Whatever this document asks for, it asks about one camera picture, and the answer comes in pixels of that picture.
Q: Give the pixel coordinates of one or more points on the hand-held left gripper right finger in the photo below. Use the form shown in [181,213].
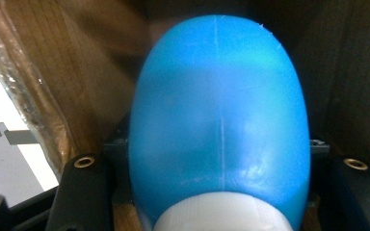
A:
[356,199]

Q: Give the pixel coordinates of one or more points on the white table mat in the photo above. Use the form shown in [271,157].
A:
[0,93]

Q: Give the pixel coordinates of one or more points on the blue cardboard box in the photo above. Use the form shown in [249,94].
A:
[93,64]

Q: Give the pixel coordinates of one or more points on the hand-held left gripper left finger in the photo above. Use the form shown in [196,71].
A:
[83,192]

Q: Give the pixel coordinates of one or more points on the blue bottle with white cap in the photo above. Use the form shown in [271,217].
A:
[220,112]

